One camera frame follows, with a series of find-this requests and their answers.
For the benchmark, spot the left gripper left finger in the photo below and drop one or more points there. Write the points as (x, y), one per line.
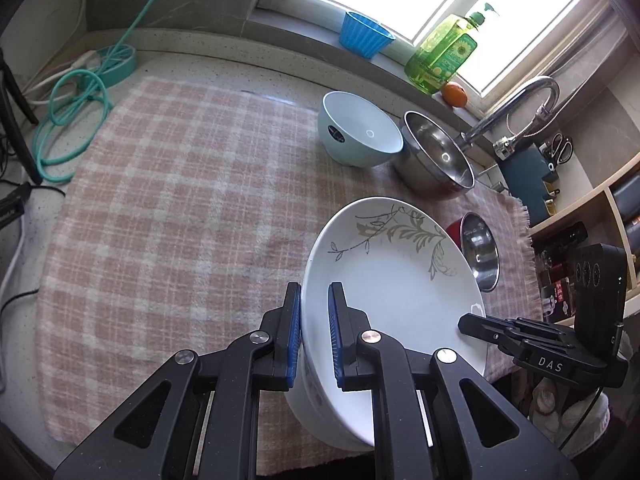
(196, 416)

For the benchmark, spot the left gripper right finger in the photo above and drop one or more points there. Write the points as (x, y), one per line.
(434, 416)

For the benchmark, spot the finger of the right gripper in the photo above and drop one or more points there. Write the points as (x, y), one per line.
(492, 327)

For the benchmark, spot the white leaf pattern plate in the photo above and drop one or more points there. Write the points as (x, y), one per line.
(399, 266)

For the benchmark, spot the red steel small bowl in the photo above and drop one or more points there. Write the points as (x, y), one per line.
(478, 245)

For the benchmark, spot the large stainless steel bowl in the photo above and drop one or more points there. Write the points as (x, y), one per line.
(430, 163)

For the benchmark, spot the light blue ceramic bowl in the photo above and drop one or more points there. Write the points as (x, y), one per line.
(355, 132)

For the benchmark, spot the chrome kitchen faucet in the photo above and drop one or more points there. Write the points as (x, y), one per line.
(541, 94)

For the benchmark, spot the white gloved right hand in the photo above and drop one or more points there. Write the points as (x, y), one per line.
(590, 416)

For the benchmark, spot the teal knife block holder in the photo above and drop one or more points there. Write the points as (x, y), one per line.
(530, 178)

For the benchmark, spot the scissors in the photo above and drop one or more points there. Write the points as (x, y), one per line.
(560, 149)

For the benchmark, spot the pink plaid cloth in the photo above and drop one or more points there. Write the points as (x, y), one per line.
(192, 210)

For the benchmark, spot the orange fruit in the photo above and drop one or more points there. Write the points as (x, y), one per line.
(454, 94)

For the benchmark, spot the green dish soap bottle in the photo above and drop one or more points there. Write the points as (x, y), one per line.
(445, 49)

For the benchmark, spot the blue fluted cup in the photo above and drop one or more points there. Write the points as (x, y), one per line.
(363, 36)

